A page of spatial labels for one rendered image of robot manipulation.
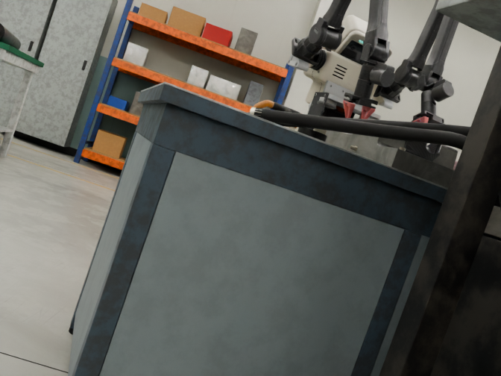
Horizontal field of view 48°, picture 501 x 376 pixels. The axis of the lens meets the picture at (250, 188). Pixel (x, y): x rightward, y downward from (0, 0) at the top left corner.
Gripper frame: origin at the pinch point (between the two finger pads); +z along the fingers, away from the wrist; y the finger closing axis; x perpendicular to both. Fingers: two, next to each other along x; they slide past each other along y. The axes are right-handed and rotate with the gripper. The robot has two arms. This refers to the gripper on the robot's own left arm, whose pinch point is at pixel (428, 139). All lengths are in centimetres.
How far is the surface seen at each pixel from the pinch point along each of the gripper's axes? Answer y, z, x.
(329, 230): -68, 59, -34
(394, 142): -43, 26, -28
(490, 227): -48, 60, -62
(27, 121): -101, -181, 530
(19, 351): -118, 93, 36
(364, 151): -48, 28, -21
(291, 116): -82, 36, -36
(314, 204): -73, 55, -35
